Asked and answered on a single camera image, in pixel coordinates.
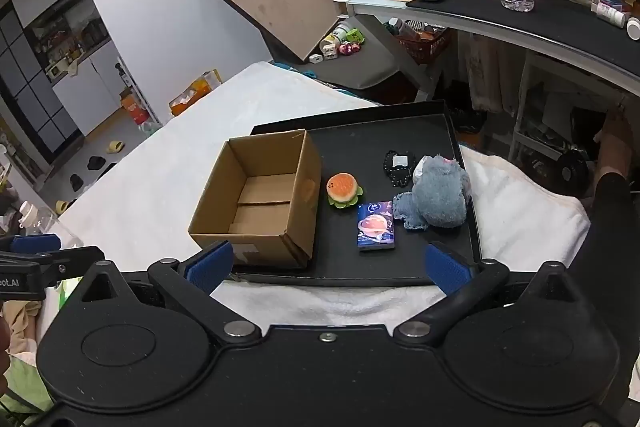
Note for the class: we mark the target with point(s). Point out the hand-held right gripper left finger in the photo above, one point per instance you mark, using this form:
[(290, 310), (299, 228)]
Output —
[(212, 263)]

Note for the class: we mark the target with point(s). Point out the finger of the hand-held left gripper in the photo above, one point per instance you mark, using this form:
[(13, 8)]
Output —
[(35, 243)]

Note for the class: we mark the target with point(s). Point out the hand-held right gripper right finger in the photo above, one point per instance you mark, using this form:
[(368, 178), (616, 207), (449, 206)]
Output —
[(447, 269)]

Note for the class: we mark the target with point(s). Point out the grey-blue plush toy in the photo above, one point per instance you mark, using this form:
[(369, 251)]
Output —
[(442, 197)]

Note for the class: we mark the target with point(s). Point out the purple tissue packet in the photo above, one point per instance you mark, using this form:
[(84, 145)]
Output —
[(376, 227)]

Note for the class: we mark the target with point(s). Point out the black stitched plush toy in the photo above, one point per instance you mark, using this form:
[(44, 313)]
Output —
[(392, 174)]

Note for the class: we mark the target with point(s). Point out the brown cardboard box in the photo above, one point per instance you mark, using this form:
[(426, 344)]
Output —
[(305, 197)]

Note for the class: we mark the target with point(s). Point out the hamburger plush toy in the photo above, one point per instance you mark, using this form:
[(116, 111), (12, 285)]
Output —
[(342, 189)]

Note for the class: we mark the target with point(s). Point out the black tray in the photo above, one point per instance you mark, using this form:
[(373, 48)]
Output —
[(360, 157)]

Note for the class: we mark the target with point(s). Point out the clear plastic bottle white cap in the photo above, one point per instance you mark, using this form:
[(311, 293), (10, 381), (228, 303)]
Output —
[(28, 214)]

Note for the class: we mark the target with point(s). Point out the yellow slipper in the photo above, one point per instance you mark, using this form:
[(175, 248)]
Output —
[(64, 206), (115, 147)]

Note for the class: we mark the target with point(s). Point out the black slipper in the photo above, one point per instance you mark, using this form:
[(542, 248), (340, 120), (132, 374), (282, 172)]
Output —
[(95, 162), (76, 182)]

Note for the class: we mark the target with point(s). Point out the light green cloth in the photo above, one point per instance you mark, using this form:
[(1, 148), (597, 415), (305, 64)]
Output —
[(25, 382)]

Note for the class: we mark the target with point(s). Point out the black framed glass door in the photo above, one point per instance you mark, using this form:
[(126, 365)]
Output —
[(30, 97)]

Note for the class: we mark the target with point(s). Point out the white metal rack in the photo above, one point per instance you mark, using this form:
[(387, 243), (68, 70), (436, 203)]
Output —
[(525, 142)]

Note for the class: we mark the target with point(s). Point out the black round weight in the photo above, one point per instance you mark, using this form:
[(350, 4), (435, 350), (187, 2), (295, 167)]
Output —
[(571, 172)]

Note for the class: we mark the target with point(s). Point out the white kitchen cabinet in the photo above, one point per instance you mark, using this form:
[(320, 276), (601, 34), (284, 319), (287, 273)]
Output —
[(85, 92)]

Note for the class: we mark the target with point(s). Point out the orange cardboard box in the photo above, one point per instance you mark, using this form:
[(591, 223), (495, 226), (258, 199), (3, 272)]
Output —
[(192, 94)]

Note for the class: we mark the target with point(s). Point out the white tote bag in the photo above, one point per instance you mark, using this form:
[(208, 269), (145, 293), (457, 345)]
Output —
[(492, 72)]

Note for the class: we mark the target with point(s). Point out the red basket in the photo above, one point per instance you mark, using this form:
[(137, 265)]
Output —
[(425, 47)]

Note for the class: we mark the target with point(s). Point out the white charger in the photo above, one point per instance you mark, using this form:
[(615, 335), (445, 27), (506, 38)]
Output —
[(315, 58)]

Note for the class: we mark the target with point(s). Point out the pink toy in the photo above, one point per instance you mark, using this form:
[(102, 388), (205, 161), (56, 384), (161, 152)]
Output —
[(349, 49)]

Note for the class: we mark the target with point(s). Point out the green toy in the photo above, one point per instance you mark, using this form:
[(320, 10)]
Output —
[(355, 37)]

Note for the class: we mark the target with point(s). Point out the white jar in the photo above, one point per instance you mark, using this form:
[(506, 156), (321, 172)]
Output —
[(334, 38)]

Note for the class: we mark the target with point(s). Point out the black desk mat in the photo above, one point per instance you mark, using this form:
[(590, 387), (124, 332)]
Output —
[(550, 22)]

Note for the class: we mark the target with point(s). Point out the white medicine bottle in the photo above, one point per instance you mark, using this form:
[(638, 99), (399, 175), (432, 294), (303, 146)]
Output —
[(633, 28), (610, 13)]

